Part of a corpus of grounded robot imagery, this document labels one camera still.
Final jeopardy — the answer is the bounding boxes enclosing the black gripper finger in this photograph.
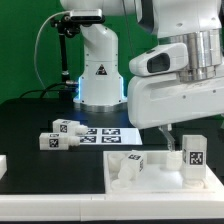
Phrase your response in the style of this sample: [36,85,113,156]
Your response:
[159,124,175,151]

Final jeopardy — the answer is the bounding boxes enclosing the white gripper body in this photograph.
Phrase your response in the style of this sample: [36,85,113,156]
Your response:
[128,43,224,129]

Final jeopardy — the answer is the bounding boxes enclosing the white square tabletop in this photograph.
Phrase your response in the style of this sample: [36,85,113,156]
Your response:
[103,151,224,194]

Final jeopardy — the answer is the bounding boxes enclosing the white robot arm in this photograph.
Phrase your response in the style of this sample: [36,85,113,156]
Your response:
[60,0,224,129]

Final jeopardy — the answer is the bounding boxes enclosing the white sheet with tags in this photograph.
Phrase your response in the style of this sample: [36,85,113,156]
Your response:
[80,128,142,145]

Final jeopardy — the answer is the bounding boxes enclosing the white U-shaped obstacle fence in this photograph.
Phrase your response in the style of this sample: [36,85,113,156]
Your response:
[0,153,224,222]

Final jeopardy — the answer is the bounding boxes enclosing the black cables on table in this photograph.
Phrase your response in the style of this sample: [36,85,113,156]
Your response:
[19,79,80,100]

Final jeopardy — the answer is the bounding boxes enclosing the silver depth camera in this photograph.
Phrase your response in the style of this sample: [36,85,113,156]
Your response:
[69,9,103,21]

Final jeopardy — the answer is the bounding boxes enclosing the black camera stand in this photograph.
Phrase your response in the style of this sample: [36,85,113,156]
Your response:
[50,15,80,100]

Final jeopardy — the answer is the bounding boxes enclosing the white camera cable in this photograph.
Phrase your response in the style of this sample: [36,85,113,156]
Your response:
[33,10,72,90]

